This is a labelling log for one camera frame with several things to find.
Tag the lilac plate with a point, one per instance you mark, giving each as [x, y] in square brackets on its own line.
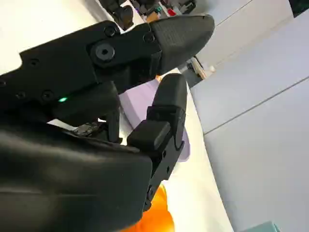
[137, 104]

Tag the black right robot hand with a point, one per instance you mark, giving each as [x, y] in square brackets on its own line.
[60, 174]

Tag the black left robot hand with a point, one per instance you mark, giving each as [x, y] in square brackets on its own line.
[124, 17]

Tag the orange white toy bread roll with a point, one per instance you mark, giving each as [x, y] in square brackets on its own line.
[159, 212]
[158, 78]

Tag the wooden board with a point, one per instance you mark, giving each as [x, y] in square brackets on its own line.
[198, 68]

